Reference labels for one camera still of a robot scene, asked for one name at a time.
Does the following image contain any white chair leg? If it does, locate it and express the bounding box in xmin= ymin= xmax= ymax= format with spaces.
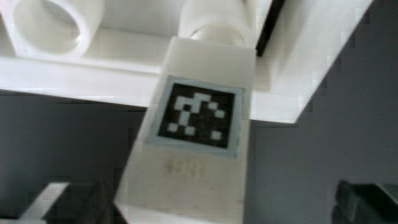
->
xmin=112 ymin=0 xmax=259 ymax=224

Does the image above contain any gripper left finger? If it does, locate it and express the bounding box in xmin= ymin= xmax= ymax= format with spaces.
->
xmin=12 ymin=182 xmax=113 ymax=224

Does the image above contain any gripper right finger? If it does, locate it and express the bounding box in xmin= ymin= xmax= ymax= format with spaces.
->
xmin=332 ymin=181 xmax=398 ymax=224

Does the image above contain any white chair seat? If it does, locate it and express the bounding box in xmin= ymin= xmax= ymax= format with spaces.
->
xmin=0 ymin=0 xmax=373 ymax=123

